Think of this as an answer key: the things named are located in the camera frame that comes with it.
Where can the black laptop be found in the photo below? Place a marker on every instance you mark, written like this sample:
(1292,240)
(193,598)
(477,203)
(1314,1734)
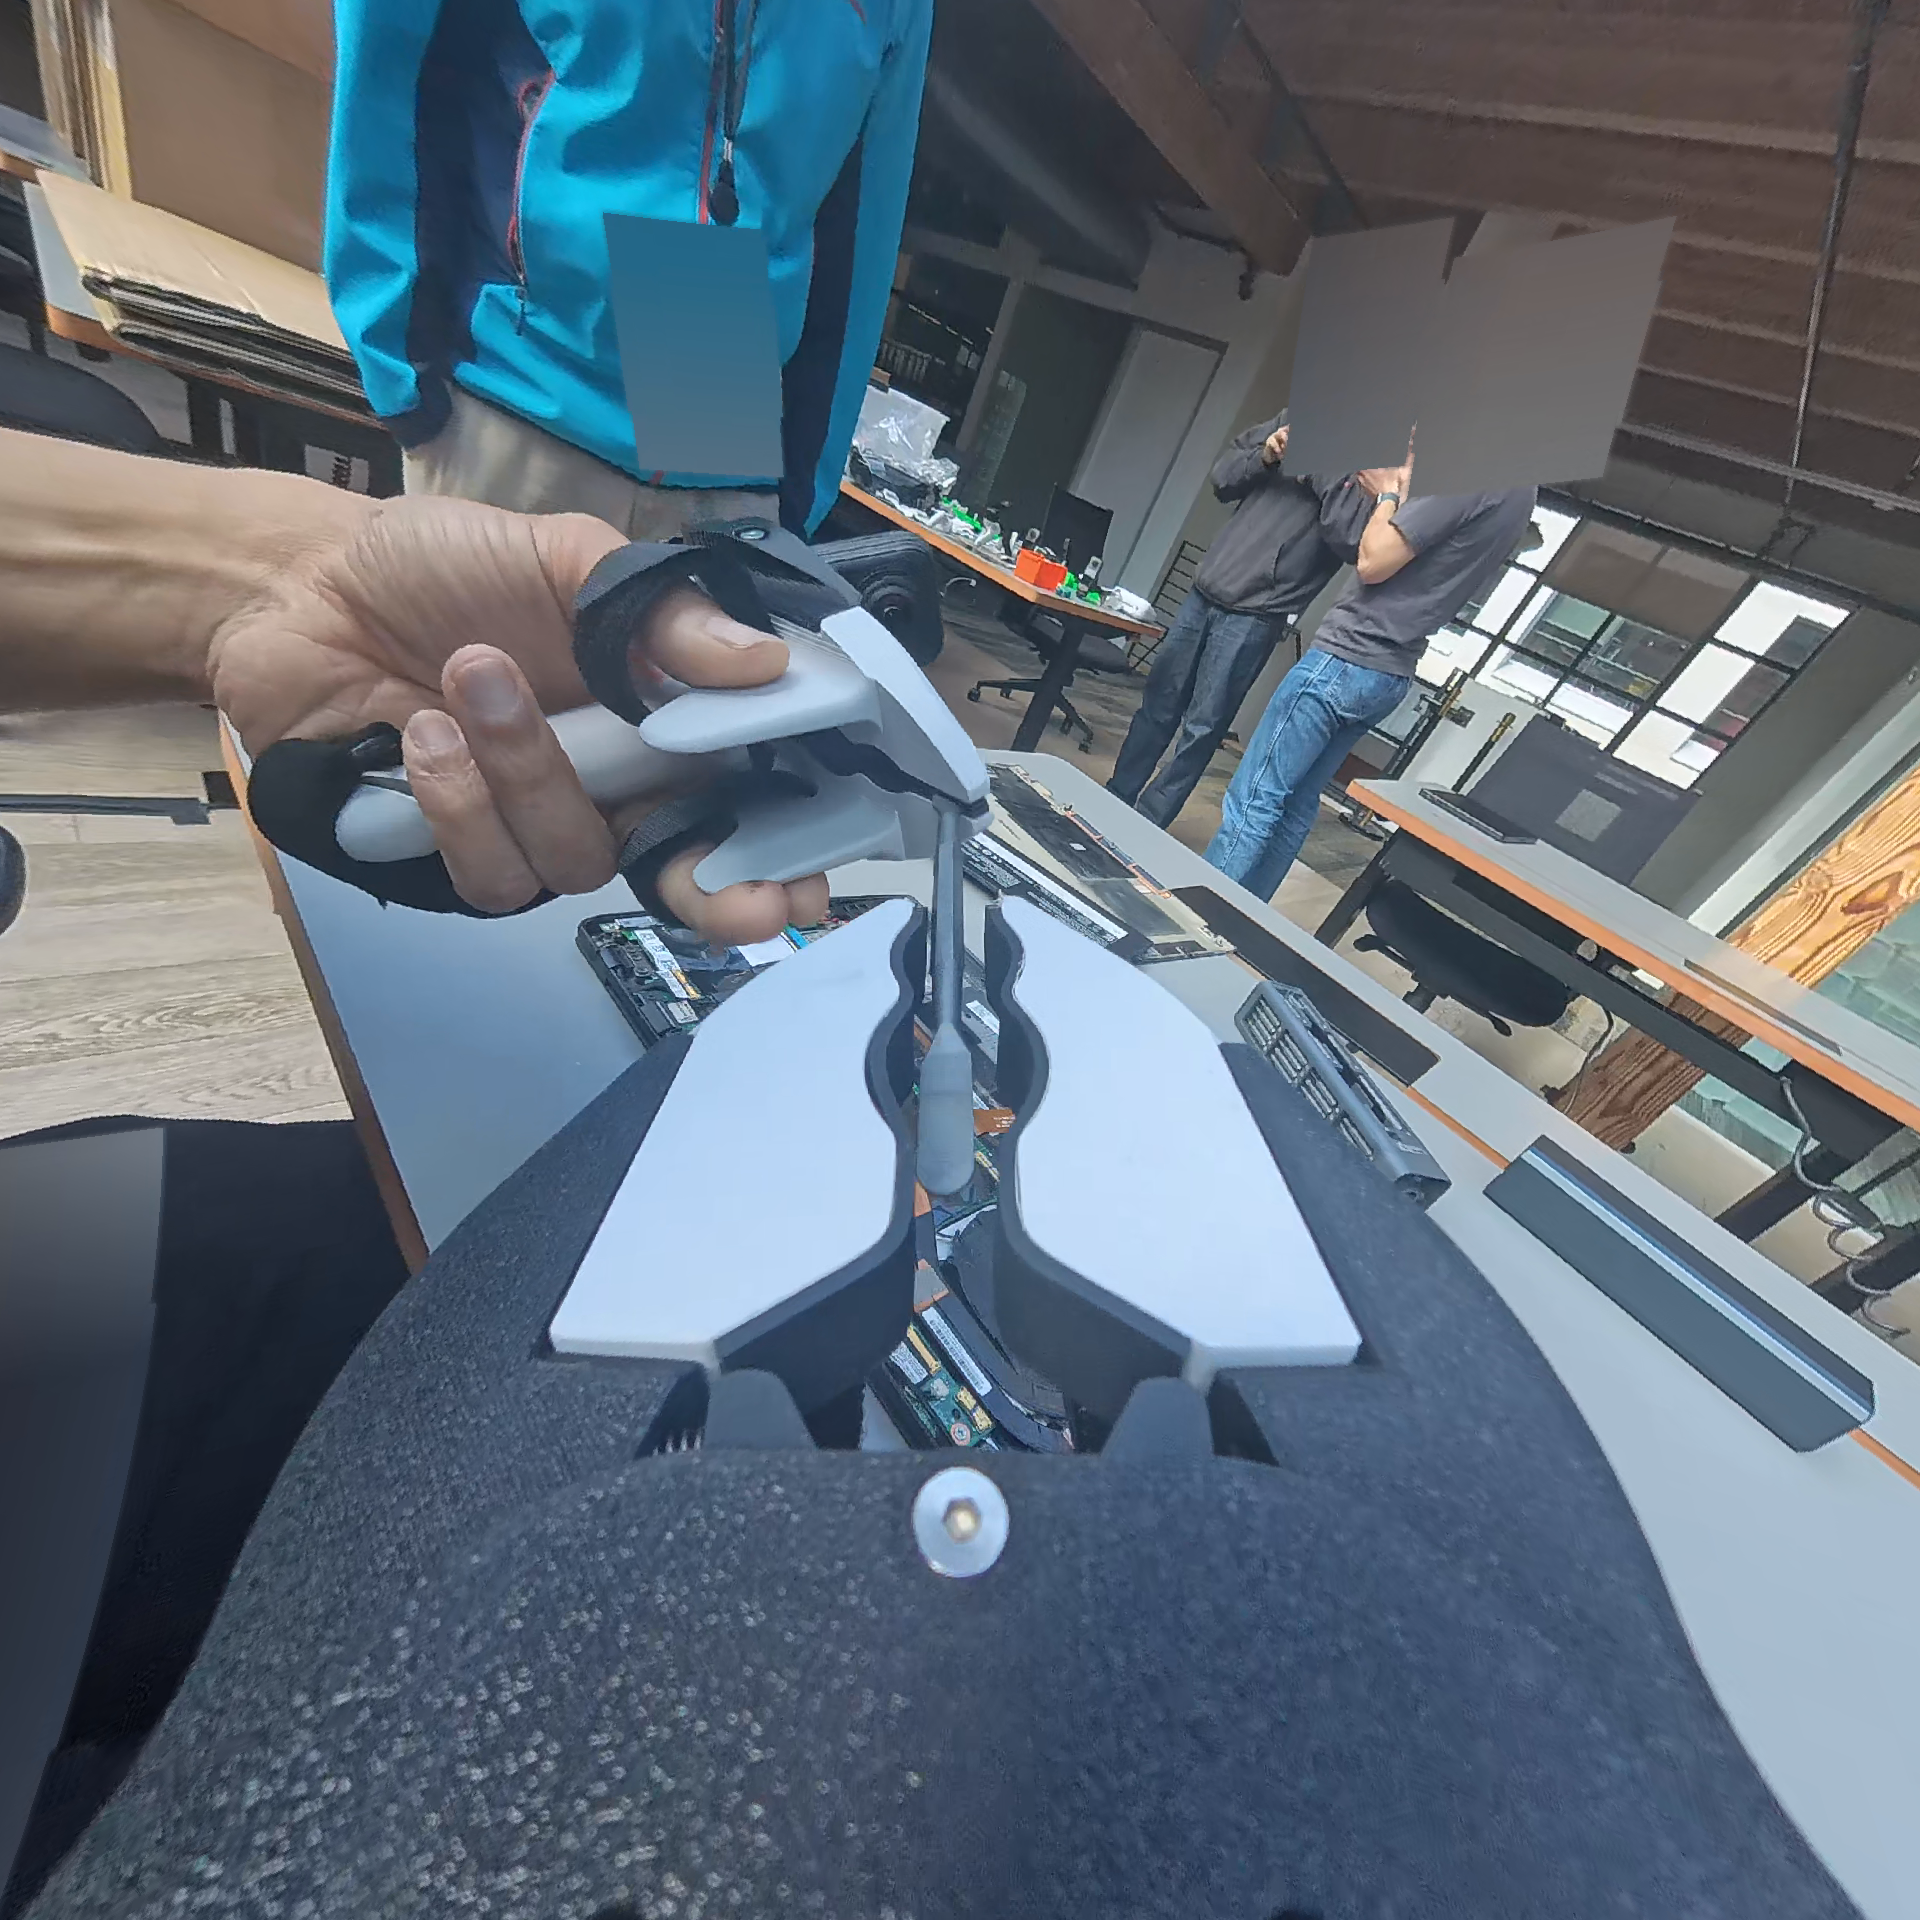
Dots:
(662,974)

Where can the orange edged side desk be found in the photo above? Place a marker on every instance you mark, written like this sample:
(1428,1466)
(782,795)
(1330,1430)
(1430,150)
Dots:
(1652,930)

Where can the person's left forearm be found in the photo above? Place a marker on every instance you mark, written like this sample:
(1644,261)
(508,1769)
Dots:
(106,570)

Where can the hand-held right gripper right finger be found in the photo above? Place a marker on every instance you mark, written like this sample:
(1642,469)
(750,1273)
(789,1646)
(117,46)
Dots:
(1171,1170)

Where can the black monitor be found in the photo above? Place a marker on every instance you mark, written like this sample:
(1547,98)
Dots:
(1078,523)

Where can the black framed window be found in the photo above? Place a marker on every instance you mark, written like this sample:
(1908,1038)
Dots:
(1787,629)

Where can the dark grey bit tray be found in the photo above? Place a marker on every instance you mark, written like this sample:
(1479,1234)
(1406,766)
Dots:
(1335,1094)

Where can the wooden beam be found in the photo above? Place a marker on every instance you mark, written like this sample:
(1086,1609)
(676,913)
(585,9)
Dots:
(1815,915)

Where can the black office chair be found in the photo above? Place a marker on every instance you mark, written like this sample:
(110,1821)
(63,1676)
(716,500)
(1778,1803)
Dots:
(1484,960)
(1079,652)

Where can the cluttered background work desk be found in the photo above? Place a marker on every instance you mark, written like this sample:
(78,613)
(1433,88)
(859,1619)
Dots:
(961,541)

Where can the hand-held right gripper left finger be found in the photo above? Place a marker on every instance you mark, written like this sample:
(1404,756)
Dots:
(735,1154)

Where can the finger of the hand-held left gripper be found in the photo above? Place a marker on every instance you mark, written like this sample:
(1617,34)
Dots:
(862,780)
(908,704)

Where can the dark grey case sleeve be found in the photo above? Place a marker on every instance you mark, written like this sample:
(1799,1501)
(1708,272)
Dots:
(1666,1290)

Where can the person's left hand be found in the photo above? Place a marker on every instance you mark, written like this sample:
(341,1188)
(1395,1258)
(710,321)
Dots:
(346,616)

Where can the person's dark clothing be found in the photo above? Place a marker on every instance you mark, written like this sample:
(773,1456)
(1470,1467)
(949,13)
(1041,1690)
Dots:
(270,1348)

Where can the orange box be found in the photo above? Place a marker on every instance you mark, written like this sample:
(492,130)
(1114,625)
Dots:
(1041,570)

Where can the cardboard stack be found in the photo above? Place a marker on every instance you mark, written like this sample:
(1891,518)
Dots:
(182,254)

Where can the dark laptop screen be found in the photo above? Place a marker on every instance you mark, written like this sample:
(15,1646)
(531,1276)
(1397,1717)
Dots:
(1517,780)

